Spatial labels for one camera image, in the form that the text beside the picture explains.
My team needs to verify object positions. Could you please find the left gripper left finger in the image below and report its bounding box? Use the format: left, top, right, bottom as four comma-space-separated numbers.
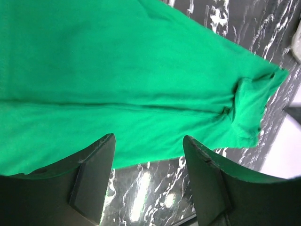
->
0, 134, 116, 226

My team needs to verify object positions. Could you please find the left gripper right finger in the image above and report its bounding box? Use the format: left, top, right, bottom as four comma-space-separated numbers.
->
183, 136, 301, 226

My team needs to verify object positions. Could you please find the white perforated plastic basket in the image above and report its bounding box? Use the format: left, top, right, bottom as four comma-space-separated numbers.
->
291, 32, 301, 63

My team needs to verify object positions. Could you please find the black marble pattern mat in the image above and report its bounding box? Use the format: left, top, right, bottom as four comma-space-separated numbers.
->
100, 0, 301, 226

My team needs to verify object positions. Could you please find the green t shirt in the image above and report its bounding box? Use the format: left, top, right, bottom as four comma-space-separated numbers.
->
0, 0, 288, 176

